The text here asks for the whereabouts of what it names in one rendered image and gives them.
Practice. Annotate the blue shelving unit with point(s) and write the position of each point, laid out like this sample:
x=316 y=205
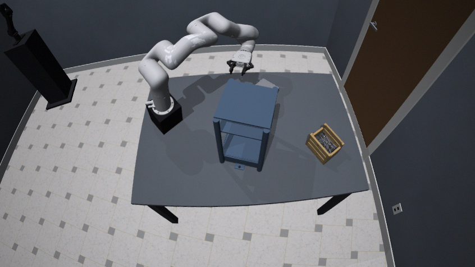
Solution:
x=245 y=113

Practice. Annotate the wooden crate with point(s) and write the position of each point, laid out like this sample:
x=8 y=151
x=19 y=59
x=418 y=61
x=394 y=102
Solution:
x=328 y=140

